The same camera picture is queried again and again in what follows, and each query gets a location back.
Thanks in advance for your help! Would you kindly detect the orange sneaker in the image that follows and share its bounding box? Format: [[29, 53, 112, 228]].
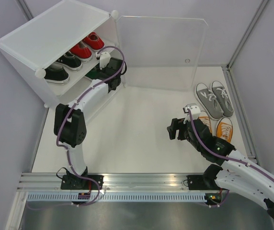
[[216, 117, 233, 143], [199, 116, 212, 133]]

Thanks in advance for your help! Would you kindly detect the green sneaker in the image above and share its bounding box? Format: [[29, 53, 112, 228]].
[[84, 69, 103, 81]]

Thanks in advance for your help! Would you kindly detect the red sneaker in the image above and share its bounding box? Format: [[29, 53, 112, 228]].
[[82, 32, 105, 51], [70, 41, 92, 63]]

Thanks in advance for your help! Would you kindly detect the black sneaker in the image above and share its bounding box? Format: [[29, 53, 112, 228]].
[[55, 52, 82, 71], [44, 66, 70, 84]]

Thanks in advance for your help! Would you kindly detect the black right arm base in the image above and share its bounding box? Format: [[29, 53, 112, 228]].
[[187, 174, 220, 191]]

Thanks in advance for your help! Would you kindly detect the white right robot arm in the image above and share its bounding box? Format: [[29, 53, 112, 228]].
[[167, 118, 274, 219]]

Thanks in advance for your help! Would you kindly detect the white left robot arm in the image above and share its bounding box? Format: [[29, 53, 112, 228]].
[[54, 57, 127, 190]]

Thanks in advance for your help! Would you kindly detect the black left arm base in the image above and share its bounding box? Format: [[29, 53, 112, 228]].
[[60, 174, 104, 190]]

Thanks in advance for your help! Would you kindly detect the clear acrylic cabinet door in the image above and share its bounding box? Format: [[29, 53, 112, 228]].
[[117, 16, 208, 91]]

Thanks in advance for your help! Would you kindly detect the white plastic shoe cabinet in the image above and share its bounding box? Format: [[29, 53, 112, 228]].
[[0, 0, 121, 109]]

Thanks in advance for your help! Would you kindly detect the left grey sneaker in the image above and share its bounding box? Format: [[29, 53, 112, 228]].
[[195, 83, 223, 120]]

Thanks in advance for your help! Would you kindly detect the grey sneaker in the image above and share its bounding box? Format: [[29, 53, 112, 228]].
[[195, 83, 223, 120], [211, 81, 234, 118]]

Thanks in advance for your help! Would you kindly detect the right grey sneaker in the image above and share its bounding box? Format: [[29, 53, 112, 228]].
[[211, 81, 234, 118]]

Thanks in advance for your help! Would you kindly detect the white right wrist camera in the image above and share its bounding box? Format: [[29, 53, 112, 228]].
[[183, 103, 201, 121]]

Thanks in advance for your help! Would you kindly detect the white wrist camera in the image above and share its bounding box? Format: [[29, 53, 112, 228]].
[[95, 51, 111, 70], [183, 103, 201, 121]]

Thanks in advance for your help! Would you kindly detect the aluminium mounting rail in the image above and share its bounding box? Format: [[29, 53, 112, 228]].
[[17, 171, 231, 192]]

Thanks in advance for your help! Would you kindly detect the aluminium corner frame post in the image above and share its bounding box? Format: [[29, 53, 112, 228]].
[[222, 0, 271, 163]]

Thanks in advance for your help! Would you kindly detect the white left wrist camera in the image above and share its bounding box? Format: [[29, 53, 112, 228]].
[[95, 51, 111, 70]]

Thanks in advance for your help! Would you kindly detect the white slotted cable duct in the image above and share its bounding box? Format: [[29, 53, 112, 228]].
[[27, 192, 207, 203]]

